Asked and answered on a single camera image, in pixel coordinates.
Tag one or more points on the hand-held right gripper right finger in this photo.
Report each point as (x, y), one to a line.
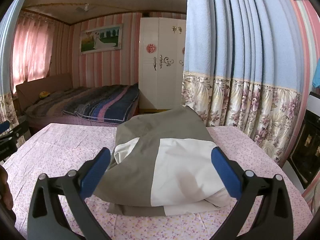
(226, 172)

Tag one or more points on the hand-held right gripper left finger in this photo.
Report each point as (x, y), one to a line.
(96, 172)

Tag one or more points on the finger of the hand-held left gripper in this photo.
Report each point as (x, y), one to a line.
(15, 131)

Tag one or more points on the olive and white large cloth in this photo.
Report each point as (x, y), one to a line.
(150, 135)

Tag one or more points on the person's left hand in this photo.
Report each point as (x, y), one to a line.
(5, 187)

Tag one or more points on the pink floral bed sheet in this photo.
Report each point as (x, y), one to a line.
(62, 142)

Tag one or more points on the yellow toy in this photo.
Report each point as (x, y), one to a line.
(44, 94)

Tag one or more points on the bed with brown headboard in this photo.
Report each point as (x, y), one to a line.
(45, 85)

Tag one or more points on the narrow blue floral curtain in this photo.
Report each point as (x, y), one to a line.
(6, 67)

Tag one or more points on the blue and pink striped blanket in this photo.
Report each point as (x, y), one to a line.
(107, 102)

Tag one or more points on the pink sheer curtain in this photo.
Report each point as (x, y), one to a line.
(30, 50)

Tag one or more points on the dark cabinet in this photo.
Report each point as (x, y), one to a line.
(310, 142)

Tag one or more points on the white wardrobe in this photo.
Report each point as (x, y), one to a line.
(160, 87)

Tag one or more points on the blue hanging cloth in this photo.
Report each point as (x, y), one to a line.
(317, 76)

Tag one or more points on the wide blue floral curtain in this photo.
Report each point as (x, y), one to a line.
(225, 30)

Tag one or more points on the framed wall picture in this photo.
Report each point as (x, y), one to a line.
(102, 40)

